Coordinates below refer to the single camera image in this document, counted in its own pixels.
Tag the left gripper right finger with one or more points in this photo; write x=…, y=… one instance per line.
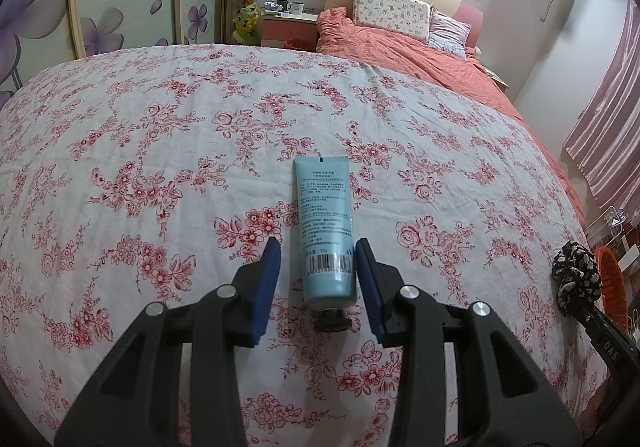
x=503, y=397

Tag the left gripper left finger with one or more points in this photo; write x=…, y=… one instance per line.
x=132, y=399

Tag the black daisy-print cloth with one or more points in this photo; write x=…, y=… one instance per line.
x=575, y=271

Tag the light blue cream tube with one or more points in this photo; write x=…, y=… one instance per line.
x=324, y=202

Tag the orange plastic basket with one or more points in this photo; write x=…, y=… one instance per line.
x=613, y=288

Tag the pink striped curtain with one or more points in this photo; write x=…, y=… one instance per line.
x=604, y=144

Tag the floral white pink bedsheet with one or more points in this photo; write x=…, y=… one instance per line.
x=153, y=174

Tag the pink striped pillow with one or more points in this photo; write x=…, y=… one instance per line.
x=448, y=34

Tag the white floral pillow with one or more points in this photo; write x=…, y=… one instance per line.
x=409, y=17

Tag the coral pink duvet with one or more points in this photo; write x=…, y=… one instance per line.
x=339, y=36

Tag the pink white nightstand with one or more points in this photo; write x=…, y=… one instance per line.
x=293, y=32

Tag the white mug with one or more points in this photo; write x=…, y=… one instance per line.
x=296, y=8

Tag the white wire rack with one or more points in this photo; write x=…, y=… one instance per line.
x=613, y=230

